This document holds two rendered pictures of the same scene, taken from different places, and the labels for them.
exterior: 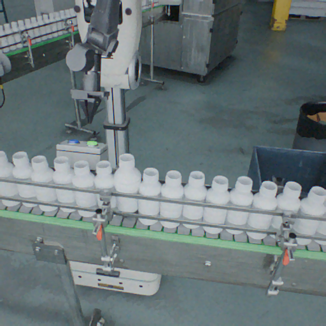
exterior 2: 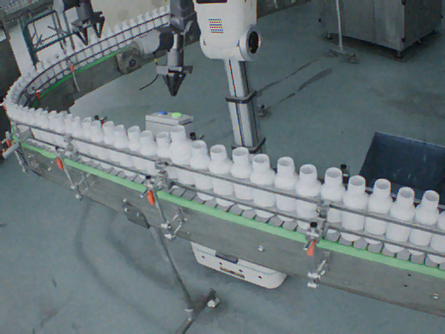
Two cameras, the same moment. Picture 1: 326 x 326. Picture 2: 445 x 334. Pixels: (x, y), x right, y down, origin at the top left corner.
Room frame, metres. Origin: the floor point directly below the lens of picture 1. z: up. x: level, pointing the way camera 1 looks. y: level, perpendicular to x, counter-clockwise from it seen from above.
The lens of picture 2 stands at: (-0.07, -0.44, 1.70)
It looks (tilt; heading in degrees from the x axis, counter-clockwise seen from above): 37 degrees down; 31
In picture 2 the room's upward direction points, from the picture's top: 12 degrees counter-clockwise
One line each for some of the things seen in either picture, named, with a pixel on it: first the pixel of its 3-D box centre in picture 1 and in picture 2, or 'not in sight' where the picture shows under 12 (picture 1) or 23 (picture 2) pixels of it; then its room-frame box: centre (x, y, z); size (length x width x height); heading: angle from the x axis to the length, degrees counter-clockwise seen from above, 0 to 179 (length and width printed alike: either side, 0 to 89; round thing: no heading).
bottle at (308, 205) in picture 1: (308, 216); (355, 209); (0.57, -0.37, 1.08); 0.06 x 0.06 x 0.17
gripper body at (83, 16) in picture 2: not in sight; (84, 11); (0.83, 0.51, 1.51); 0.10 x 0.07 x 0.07; 173
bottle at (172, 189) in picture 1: (171, 199); (222, 176); (0.61, -0.02, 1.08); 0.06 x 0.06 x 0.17
